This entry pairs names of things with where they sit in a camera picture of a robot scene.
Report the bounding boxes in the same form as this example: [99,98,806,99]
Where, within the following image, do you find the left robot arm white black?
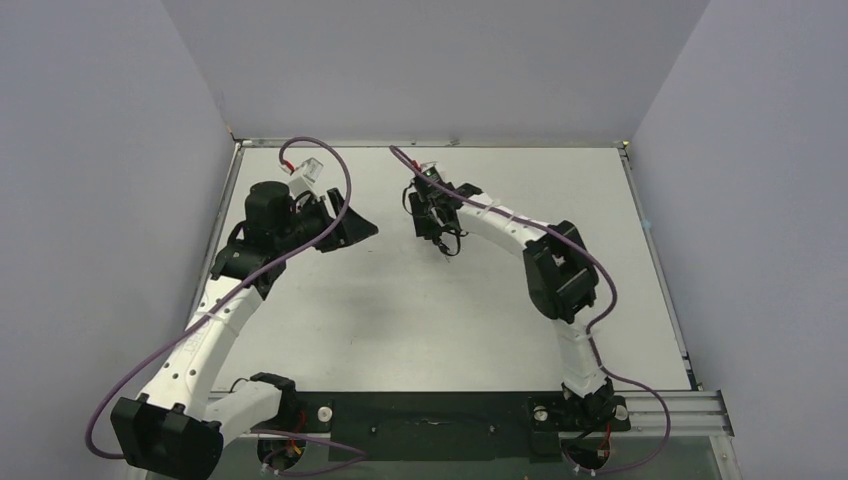
[110,181,379,479]

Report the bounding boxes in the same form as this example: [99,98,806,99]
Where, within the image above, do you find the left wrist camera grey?
[287,157,324,197]

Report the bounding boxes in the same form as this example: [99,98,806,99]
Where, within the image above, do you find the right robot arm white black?
[402,165,615,430]

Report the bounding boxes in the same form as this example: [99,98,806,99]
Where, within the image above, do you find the aluminium rail frame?
[622,390,734,437]

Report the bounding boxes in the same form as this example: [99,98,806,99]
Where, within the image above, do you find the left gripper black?
[276,189,377,256]

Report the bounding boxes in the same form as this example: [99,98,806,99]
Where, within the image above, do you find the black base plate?
[266,391,631,462]

